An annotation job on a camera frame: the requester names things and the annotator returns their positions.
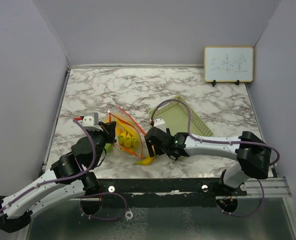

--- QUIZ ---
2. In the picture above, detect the green plastic basket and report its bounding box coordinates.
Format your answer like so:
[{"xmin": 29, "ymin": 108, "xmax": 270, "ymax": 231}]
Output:
[{"xmin": 153, "ymin": 95, "xmax": 214, "ymax": 137}]

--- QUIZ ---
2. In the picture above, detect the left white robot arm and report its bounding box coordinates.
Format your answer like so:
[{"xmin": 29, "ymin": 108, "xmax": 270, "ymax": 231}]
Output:
[{"xmin": 0, "ymin": 119, "xmax": 116, "ymax": 233}]

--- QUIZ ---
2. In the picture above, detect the green apple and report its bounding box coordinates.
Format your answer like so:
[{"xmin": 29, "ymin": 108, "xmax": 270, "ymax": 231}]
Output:
[{"xmin": 104, "ymin": 143, "xmax": 114, "ymax": 153}]

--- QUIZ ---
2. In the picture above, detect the clear zip bag red zipper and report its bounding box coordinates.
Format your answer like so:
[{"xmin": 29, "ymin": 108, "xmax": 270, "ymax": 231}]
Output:
[{"xmin": 107, "ymin": 105, "xmax": 147, "ymax": 160}]

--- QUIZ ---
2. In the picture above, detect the small whiteboard wooden frame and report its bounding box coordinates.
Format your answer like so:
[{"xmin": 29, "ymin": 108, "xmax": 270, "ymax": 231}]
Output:
[{"xmin": 204, "ymin": 46, "xmax": 254, "ymax": 84}]

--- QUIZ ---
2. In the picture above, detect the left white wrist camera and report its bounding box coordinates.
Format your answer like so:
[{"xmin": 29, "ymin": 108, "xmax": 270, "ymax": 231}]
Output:
[{"xmin": 74, "ymin": 112, "xmax": 101, "ymax": 131}]

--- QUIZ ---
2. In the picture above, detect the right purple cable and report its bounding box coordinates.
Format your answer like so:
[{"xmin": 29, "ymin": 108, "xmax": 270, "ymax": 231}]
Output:
[{"xmin": 150, "ymin": 99, "xmax": 281, "ymax": 217}]

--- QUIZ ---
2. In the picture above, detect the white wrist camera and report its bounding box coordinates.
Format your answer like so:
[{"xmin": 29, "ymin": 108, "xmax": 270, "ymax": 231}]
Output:
[
  {"xmin": 151, "ymin": 118, "xmax": 167, "ymax": 132},
  {"xmin": 74, "ymin": 112, "xmax": 101, "ymax": 131}
]

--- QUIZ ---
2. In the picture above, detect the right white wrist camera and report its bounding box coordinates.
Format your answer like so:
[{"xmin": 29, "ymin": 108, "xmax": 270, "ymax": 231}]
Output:
[{"xmin": 151, "ymin": 118, "xmax": 167, "ymax": 132}]

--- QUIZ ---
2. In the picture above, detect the black mounting rail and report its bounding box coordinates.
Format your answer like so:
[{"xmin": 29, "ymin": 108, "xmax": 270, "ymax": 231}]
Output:
[{"xmin": 98, "ymin": 177, "xmax": 247, "ymax": 208}]

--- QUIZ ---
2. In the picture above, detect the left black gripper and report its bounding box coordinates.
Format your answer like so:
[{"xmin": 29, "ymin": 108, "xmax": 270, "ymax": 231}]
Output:
[{"xmin": 87, "ymin": 121, "xmax": 117, "ymax": 169}]

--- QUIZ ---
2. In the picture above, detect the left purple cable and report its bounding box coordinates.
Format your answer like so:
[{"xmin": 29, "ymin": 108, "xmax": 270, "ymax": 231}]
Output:
[{"xmin": 0, "ymin": 118, "xmax": 129, "ymax": 226}]

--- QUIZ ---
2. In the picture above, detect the purple cable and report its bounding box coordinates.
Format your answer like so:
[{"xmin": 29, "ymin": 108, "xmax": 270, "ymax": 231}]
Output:
[
  {"xmin": 0, "ymin": 118, "xmax": 129, "ymax": 226},
  {"xmin": 150, "ymin": 99, "xmax": 281, "ymax": 217}
]

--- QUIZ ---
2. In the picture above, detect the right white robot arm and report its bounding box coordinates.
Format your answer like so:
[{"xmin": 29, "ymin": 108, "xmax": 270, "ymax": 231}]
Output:
[{"xmin": 144, "ymin": 126, "xmax": 276, "ymax": 196}]

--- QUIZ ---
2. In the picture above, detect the yellow banana bunch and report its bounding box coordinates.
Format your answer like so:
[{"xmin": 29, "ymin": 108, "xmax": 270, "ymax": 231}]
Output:
[{"xmin": 115, "ymin": 121, "xmax": 139, "ymax": 149}]

